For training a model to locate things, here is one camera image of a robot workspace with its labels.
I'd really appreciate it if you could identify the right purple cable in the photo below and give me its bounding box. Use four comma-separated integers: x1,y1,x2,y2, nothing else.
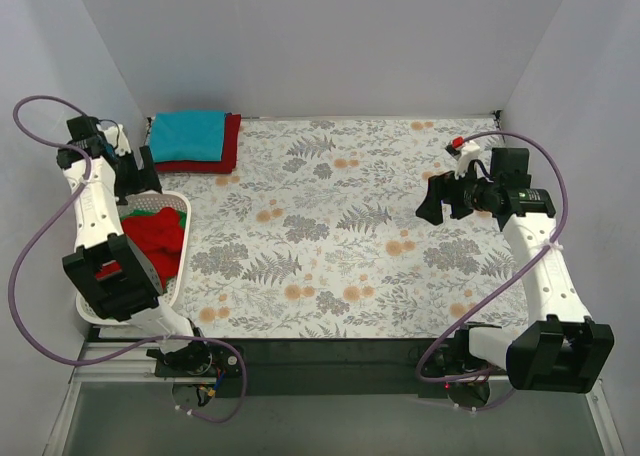
414,130,569,413

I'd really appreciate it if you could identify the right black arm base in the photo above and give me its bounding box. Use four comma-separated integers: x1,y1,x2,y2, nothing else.
416,324,506,410

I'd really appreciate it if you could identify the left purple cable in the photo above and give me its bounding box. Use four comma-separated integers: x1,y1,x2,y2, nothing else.
8,95,249,424

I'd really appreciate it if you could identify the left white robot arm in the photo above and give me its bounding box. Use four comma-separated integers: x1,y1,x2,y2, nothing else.
56,115,213,376

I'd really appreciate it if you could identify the green t-shirt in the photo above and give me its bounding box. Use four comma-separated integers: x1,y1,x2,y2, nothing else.
125,207,187,229

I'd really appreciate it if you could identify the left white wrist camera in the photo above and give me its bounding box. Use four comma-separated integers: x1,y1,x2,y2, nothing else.
102,124,133,159

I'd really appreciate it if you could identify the purple cable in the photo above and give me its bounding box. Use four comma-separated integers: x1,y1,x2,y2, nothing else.
414,130,569,413
8,95,249,424

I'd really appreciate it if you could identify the folded dark red t-shirt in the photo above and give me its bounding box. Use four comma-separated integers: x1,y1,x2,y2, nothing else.
154,112,242,175

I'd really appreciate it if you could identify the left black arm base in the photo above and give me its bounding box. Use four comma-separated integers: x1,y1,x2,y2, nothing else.
146,340,246,406

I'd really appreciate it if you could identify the folded teal t-shirt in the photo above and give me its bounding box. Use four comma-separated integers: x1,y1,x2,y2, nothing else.
148,110,227,163

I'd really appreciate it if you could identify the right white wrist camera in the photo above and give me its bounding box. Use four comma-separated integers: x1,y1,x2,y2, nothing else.
446,137,481,179

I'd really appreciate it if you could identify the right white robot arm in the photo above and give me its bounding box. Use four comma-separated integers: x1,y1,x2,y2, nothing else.
416,140,614,393

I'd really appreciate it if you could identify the aluminium rail frame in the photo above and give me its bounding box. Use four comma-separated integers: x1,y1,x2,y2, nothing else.
47,339,624,455

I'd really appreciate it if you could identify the white plastic laundry basket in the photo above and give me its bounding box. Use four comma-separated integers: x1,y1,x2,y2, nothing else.
74,190,194,325

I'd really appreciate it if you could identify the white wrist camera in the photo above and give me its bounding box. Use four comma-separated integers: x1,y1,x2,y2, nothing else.
446,137,481,179
102,124,133,159

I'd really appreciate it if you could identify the floral patterned table mat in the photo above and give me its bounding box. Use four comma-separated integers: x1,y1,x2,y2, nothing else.
162,118,527,338

